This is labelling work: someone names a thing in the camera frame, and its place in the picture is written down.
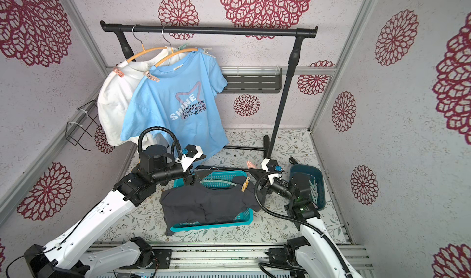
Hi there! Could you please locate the wooden hanger with metal hook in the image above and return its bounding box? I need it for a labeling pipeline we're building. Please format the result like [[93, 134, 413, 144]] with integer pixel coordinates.
[[126, 24, 168, 64]]

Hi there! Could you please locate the white t-shirt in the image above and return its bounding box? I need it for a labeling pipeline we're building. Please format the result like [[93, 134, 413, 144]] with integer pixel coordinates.
[[97, 45, 188, 150]]

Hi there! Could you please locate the black wall shelf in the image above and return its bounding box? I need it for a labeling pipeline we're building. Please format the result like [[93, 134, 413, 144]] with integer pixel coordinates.
[[222, 68, 283, 94]]

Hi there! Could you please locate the white clothespin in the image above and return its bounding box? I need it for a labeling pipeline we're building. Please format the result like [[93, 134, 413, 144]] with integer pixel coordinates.
[[202, 47, 215, 58]]

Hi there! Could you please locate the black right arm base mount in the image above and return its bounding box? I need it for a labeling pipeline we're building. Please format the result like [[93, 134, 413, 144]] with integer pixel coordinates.
[[266, 237, 310, 268]]

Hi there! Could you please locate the black clothes rack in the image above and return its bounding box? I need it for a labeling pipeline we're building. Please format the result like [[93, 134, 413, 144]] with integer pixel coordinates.
[[98, 23, 317, 157]]

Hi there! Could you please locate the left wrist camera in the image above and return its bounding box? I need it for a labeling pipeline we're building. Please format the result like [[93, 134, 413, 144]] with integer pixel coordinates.
[[180, 144, 206, 172]]

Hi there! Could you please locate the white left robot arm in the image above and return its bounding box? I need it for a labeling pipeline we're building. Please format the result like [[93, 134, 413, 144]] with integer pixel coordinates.
[[21, 127, 205, 278]]

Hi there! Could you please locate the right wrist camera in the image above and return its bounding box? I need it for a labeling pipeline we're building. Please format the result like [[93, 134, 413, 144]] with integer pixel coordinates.
[[261, 158, 284, 181]]

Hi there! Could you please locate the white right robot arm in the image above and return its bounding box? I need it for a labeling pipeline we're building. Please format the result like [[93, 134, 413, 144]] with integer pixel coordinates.
[[254, 171, 361, 278]]

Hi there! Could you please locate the salmon pink clothespin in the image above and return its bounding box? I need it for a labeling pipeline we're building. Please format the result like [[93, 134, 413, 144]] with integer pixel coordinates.
[[247, 161, 258, 169]]

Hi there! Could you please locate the dark grey t-shirt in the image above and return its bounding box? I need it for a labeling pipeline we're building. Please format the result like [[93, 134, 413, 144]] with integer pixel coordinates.
[[160, 176, 261, 236]]

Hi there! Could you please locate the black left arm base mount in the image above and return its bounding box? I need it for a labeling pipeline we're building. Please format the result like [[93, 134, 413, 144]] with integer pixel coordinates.
[[120, 237, 172, 269]]

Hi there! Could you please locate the teal perforated tray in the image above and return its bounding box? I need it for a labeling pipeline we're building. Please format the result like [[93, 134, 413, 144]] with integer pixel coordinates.
[[170, 170, 253, 233]]

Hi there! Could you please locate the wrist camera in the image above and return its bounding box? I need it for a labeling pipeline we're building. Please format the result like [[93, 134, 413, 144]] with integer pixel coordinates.
[[180, 144, 206, 172], [261, 158, 284, 181]]

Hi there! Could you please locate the light blue t-shirt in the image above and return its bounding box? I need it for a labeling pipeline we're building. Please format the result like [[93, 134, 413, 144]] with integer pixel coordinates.
[[120, 49, 229, 157]]

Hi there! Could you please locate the pale green hanger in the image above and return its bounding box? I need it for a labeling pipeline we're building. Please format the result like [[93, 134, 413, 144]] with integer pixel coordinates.
[[200, 179, 237, 188]]

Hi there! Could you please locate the peach beige clothespin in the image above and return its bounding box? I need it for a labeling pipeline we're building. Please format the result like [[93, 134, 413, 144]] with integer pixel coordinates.
[[144, 71, 159, 82]]

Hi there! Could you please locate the mint green clothespin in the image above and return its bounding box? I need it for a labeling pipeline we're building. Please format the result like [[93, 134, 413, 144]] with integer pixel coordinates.
[[178, 43, 189, 51]]

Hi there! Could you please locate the black wire wall rack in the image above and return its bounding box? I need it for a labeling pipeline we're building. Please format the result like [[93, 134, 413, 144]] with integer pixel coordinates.
[[64, 100, 99, 152]]

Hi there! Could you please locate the tan yellow clothespin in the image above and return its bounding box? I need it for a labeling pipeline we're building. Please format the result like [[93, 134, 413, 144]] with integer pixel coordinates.
[[241, 177, 250, 192]]

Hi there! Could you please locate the teal plastic clothespin bin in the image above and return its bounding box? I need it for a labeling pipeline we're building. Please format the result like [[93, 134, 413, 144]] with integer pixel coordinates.
[[289, 164, 326, 210]]

